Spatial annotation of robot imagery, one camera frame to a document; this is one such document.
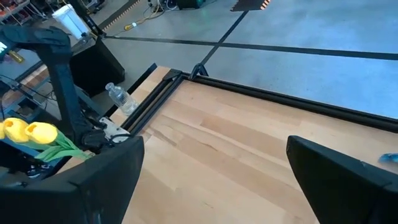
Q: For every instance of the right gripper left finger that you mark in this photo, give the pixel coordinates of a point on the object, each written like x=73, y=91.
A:
x=77, y=193

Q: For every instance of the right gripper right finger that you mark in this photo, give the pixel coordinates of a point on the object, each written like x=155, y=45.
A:
x=342, y=193

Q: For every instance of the clear plastic water bottle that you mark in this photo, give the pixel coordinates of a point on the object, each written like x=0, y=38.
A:
x=121, y=98

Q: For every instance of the white plastic container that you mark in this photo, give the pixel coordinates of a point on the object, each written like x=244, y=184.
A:
x=70, y=20

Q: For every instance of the black aluminium table frame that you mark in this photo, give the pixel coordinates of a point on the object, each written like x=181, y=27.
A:
x=280, y=99

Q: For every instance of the black orange hazard mat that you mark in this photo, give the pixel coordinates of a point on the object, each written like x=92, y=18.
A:
x=248, y=4

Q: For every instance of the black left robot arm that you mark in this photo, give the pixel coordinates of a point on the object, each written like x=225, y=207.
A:
x=62, y=81

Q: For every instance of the black cabinet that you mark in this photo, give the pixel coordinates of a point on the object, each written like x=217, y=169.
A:
x=96, y=65

